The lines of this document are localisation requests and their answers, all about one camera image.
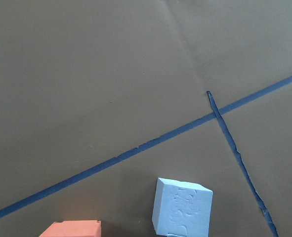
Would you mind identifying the light blue foam block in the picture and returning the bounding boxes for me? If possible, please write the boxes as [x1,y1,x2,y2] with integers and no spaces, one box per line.
[152,178,213,237]

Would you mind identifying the orange foam block left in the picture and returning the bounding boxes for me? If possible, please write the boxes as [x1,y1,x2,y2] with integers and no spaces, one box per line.
[40,220,102,237]

